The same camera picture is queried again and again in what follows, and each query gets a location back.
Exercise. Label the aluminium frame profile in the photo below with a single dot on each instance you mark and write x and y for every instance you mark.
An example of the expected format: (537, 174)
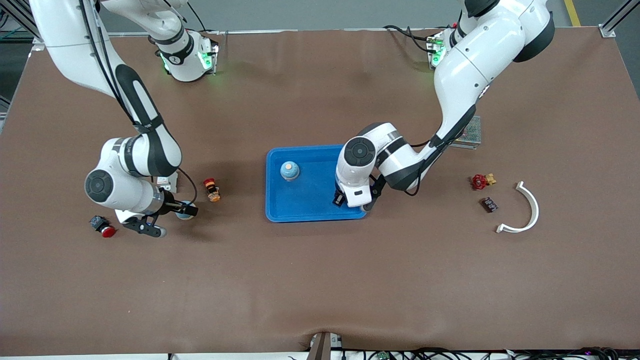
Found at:
(20, 22)
(614, 24)

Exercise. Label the camera stand post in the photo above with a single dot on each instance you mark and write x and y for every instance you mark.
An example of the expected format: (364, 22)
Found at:
(322, 347)

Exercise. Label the brass valve red handwheel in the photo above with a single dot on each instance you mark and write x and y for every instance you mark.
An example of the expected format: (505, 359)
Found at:
(480, 181)

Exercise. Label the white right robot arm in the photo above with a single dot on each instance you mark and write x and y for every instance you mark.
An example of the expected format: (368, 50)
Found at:
(65, 40)

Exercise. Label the blue service bell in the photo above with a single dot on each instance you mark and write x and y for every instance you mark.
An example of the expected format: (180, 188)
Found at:
(289, 170)
(184, 217)

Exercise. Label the blue plastic tray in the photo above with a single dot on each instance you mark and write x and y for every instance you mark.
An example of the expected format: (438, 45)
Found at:
(310, 200)

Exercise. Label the white circuit breaker red switch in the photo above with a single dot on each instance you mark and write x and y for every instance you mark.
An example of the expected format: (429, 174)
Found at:
(170, 186)

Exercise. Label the red mushroom push button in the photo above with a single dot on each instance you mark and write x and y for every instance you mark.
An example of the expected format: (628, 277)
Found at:
(102, 226)

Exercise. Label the metal mesh power supply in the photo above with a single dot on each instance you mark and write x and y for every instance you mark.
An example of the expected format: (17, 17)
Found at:
(472, 135)

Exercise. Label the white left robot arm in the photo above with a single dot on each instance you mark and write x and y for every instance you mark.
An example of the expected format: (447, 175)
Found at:
(480, 55)

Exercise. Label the white curved plastic clamp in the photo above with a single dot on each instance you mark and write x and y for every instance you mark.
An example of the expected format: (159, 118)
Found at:
(534, 210)

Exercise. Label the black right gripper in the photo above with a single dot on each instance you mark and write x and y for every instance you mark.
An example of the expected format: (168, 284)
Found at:
(173, 206)

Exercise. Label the orange emergency stop switch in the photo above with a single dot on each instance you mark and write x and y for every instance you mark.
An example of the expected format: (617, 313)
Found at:
(212, 190)

